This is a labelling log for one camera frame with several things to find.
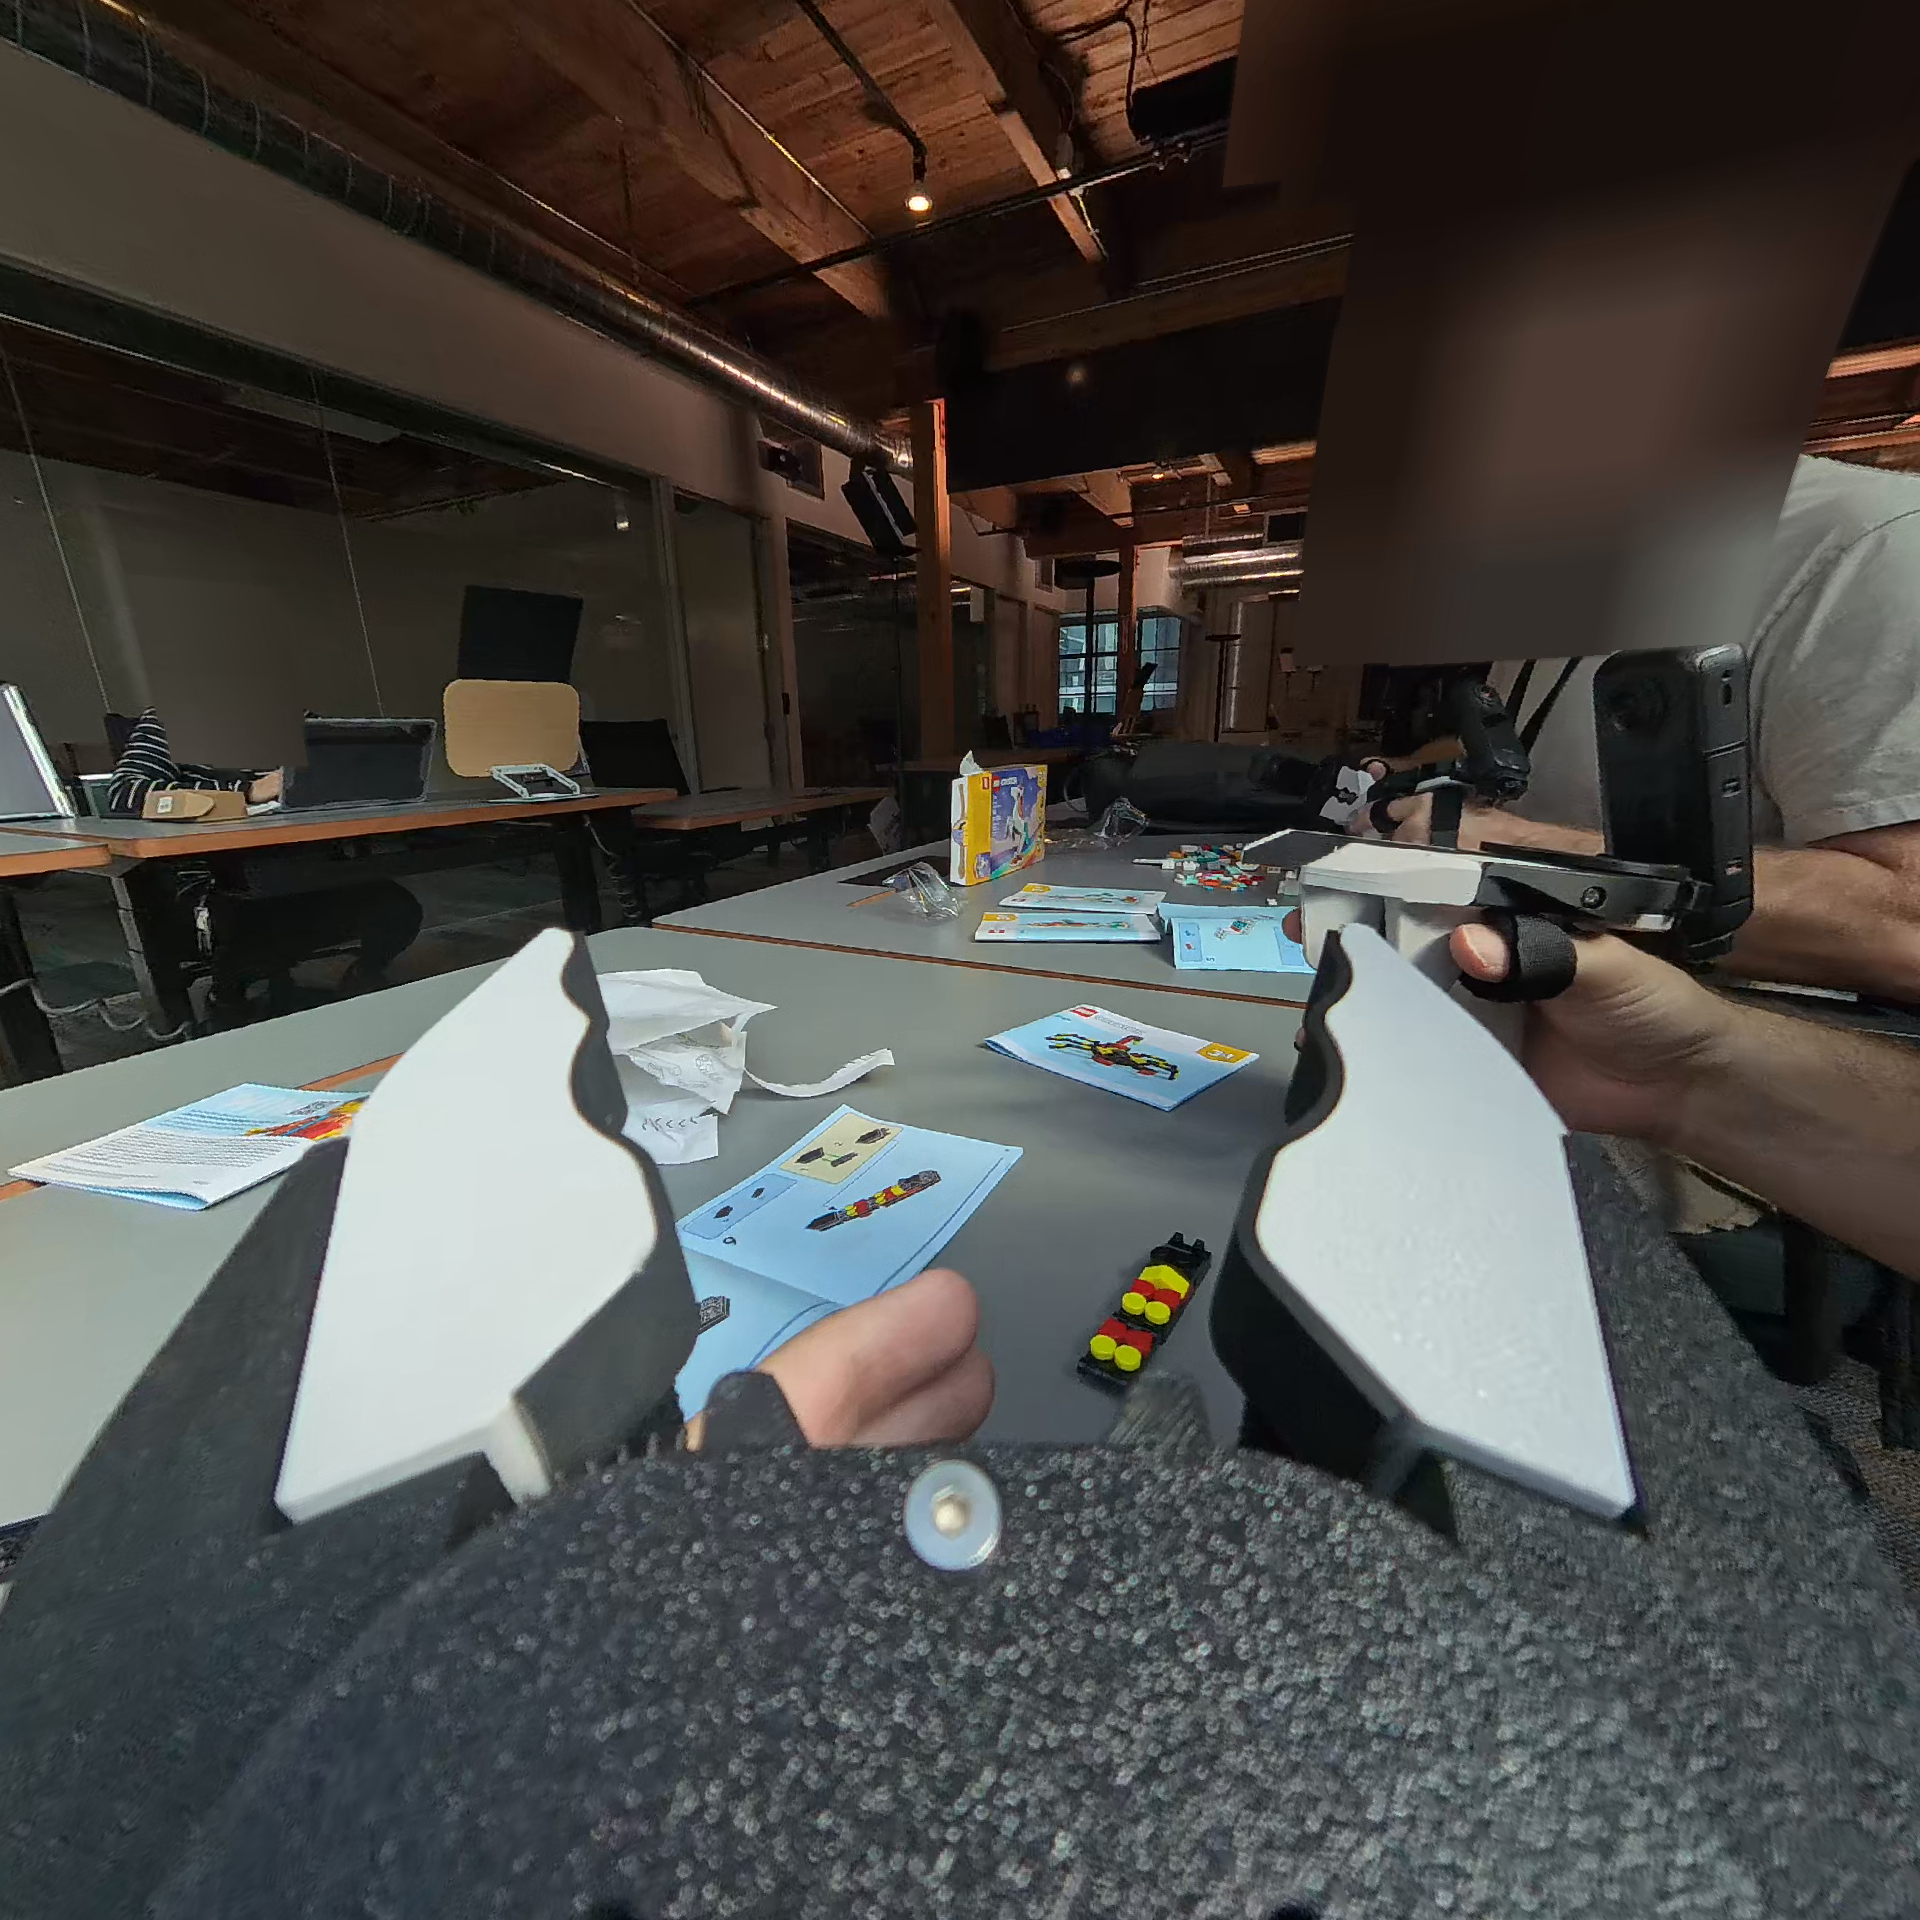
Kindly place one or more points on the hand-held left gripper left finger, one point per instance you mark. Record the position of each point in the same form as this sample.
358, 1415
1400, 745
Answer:
451, 1245

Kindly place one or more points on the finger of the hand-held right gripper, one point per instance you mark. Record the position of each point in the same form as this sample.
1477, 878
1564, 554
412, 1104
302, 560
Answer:
1381, 863

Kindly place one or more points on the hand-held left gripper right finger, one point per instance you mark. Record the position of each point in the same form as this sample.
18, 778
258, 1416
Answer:
1441, 1245

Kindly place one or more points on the black red yellow brick assembly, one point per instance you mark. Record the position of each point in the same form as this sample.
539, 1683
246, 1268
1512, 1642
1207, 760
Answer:
1149, 1305

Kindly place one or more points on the person's right forearm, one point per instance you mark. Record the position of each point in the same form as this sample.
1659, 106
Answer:
1801, 1141

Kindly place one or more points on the grey desk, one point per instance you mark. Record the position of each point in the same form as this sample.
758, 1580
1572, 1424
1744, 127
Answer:
1051, 1185
812, 915

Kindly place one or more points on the wood-edged office desk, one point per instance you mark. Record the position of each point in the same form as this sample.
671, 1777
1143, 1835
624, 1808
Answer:
375, 818
752, 807
45, 851

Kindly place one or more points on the person's right hand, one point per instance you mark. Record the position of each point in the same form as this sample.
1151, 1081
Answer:
1620, 1050

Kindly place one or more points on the person's left hand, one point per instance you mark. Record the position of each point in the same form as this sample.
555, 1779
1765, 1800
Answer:
885, 1364

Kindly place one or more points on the pile of colourful toy bricks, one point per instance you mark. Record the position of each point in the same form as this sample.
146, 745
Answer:
1201, 867

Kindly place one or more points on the black bag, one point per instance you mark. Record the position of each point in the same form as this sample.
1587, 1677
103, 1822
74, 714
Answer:
1201, 780

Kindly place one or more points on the clear plastic bag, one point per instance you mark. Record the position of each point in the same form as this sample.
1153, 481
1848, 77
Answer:
1115, 822
923, 892

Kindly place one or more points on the printed white paper bag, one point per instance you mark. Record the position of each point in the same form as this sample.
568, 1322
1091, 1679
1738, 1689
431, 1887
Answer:
684, 1102

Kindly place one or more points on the blue white safety leaflet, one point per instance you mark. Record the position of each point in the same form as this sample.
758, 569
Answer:
181, 1148

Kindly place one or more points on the closed blue instruction booklet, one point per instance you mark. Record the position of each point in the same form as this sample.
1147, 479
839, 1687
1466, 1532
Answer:
1118, 1058

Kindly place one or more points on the crumpled white paper bag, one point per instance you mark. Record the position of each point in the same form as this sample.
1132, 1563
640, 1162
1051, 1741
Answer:
676, 1005

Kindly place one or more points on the yellow white toy brick box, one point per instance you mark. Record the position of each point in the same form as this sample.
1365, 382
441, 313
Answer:
999, 824

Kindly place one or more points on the torn white paper strip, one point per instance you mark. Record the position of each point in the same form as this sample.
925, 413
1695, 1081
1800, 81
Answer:
825, 1073

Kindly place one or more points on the open blue instruction booklet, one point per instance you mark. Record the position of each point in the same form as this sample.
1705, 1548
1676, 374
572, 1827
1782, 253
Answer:
885, 1216

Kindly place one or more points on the white laptop stand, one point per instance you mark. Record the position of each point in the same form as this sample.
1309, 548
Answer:
541, 780

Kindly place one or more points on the grey laptop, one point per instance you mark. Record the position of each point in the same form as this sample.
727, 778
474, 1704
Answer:
360, 764

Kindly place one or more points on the wooden pillar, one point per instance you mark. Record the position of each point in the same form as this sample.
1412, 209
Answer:
933, 600

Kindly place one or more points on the tan board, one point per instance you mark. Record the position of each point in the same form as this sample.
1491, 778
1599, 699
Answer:
511, 728

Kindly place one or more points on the silver framed screen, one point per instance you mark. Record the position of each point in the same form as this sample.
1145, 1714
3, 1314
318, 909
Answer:
24, 757

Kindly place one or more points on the ceiling spot lamp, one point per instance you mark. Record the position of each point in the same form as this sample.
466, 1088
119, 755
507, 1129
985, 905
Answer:
920, 191

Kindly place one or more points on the black wall panel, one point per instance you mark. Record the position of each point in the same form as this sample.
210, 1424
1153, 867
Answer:
518, 629

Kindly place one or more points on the silver ventilation duct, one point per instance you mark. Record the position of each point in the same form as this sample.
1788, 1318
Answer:
705, 359

